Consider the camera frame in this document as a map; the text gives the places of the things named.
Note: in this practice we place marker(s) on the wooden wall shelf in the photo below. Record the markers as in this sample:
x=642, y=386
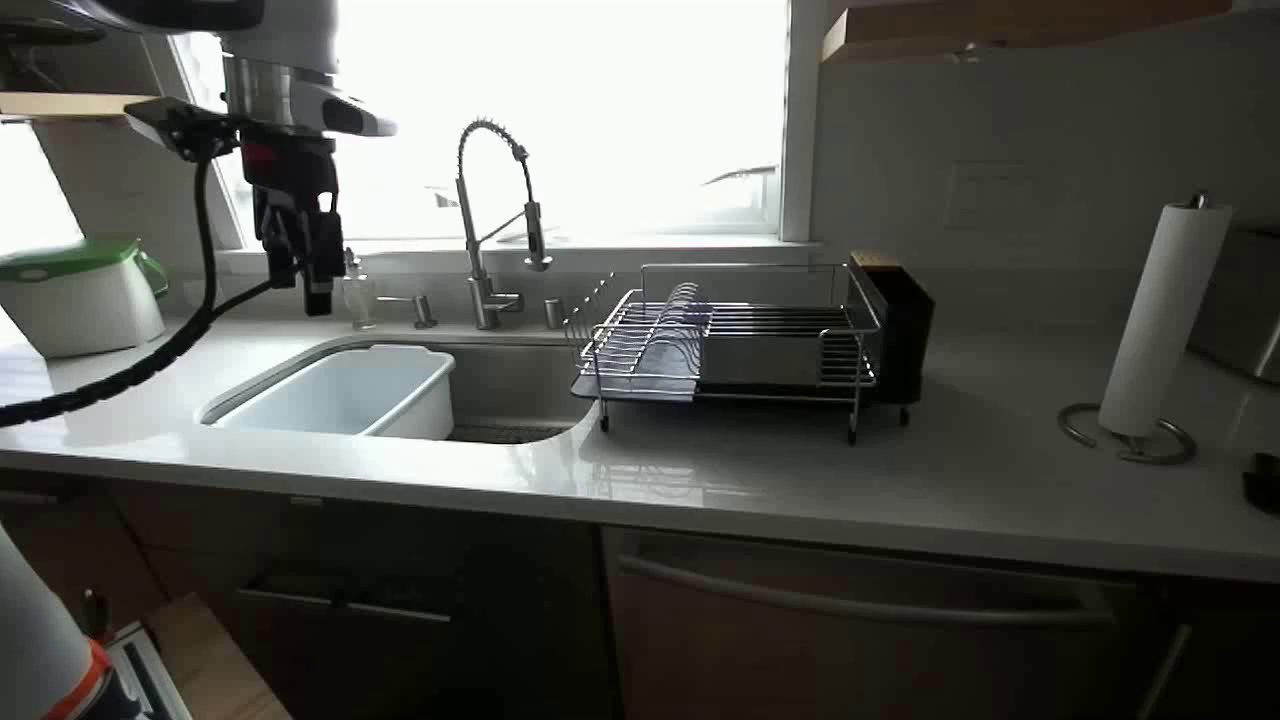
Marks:
x=1014, y=25

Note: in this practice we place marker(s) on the dark wooden cabinet drawer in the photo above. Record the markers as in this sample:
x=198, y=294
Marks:
x=401, y=613

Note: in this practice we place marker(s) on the white plastic wash basin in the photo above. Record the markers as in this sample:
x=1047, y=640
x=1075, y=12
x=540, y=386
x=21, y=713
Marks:
x=335, y=393

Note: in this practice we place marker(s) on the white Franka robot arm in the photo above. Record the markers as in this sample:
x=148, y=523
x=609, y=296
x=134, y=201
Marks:
x=280, y=83

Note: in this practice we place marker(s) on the small chrome sink knob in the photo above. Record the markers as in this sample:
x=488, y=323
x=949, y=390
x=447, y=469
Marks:
x=551, y=314

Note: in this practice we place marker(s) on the glass soap dispenser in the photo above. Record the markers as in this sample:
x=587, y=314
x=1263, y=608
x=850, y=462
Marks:
x=357, y=296

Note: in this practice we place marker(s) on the cardboard box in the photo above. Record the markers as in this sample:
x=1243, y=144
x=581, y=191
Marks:
x=201, y=661

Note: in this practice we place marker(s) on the black utensil holder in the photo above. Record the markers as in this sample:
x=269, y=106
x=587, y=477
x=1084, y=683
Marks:
x=910, y=325

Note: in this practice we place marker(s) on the white paper towel roll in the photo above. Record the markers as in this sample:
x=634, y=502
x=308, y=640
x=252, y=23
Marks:
x=1163, y=314

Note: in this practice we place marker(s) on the chrome sink air gap cap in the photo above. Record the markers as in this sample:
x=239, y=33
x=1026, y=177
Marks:
x=422, y=310

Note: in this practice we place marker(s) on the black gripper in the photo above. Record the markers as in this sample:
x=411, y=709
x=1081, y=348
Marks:
x=295, y=201

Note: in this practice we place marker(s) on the stainless steel sink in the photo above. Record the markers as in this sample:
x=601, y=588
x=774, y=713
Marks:
x=512, y=386

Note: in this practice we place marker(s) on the white container green lid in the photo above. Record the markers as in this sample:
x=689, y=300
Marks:
x=80, y=300

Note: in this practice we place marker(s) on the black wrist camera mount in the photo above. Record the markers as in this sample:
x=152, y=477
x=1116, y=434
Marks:
x=183, y=127

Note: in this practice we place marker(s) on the chrome spring neck faucet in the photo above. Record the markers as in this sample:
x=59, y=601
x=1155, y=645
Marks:
x=468, y=241

